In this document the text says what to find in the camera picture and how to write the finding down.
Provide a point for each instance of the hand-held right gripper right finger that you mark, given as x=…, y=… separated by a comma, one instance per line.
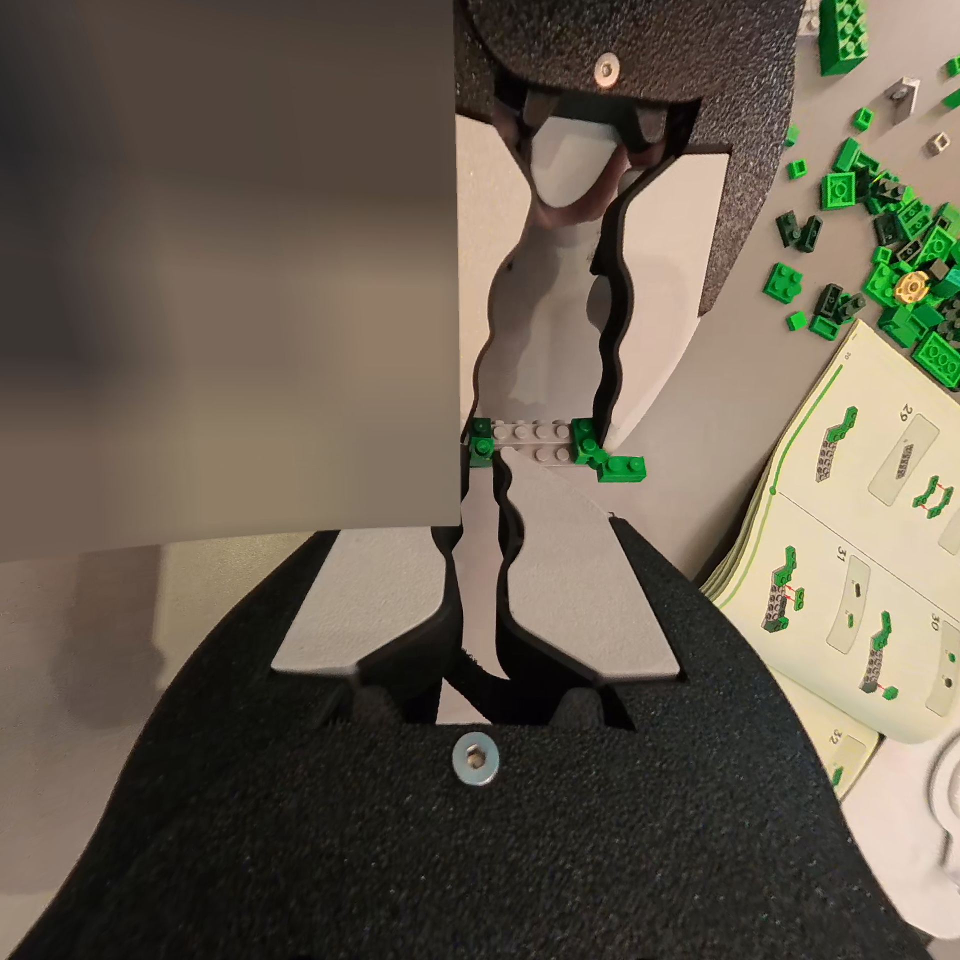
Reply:
x=585, y=585

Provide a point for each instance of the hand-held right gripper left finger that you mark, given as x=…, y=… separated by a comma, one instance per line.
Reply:
x=360, y=600

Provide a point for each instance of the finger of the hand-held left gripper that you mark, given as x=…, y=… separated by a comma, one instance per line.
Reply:
x=480, y=225
x=667, y=262

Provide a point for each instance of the grey and green brick assembly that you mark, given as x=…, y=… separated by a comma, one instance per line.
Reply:
x=525, y=435

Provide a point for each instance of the person's left hand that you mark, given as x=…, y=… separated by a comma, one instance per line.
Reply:
x=611, y=180

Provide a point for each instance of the small grey brick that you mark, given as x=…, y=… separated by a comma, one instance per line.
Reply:
x=904, y=94
x=936, y=142

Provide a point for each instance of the yellow round brick piece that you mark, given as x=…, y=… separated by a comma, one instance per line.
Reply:
x=913, y=287

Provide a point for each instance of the pile of green bricks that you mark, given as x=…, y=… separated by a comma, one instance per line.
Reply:
x=915, y=225

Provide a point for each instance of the brick instruction booklet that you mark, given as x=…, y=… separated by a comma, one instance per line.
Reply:
x=847, y=525

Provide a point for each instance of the white plastic bag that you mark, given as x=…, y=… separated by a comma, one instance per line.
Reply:
x=900, y=862

